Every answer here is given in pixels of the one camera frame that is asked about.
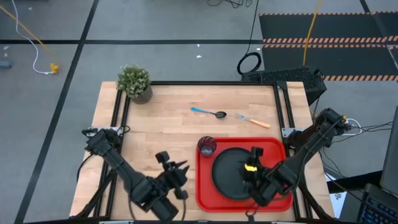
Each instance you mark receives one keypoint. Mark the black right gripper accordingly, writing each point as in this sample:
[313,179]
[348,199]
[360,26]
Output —
[259,183]

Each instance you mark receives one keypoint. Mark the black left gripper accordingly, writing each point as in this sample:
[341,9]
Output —
[174,182]

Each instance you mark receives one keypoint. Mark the black round plate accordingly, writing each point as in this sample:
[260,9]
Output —
[227,174]

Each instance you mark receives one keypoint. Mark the dark ribbed glass cup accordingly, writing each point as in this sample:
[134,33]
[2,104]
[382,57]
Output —
[207,146]

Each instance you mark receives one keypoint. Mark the red plastic tray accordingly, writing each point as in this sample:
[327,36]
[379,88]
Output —
[205,199]

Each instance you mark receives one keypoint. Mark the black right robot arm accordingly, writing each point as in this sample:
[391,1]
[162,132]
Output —
[311,146]

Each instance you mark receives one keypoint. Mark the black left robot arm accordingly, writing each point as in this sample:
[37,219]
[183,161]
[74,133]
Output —
[124,171]

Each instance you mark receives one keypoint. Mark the yellow tape tag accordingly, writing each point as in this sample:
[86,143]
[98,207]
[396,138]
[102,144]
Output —
[250,168]

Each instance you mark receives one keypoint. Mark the white paper sheet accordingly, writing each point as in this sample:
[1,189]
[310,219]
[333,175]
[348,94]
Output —
[337,199]

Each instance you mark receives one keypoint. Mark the small potted green plant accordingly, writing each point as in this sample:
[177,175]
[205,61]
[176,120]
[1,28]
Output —
[133,81]

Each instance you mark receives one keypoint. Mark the black computer tower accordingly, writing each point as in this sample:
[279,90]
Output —
[286,77]

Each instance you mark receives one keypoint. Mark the black keyboard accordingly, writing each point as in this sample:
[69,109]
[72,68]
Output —
[379,208]

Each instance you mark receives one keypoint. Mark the grey monitor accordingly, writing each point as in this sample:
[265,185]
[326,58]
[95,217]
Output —
[391,155]

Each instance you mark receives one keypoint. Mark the black mat with striped edges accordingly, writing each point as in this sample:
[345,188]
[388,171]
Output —
[329,28]

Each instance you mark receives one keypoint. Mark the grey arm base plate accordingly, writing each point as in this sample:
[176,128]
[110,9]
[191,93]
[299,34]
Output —
[112,129]
[287,132]

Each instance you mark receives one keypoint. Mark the black aluminium table frame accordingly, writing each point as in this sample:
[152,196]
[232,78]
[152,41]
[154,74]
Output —
[214,83]

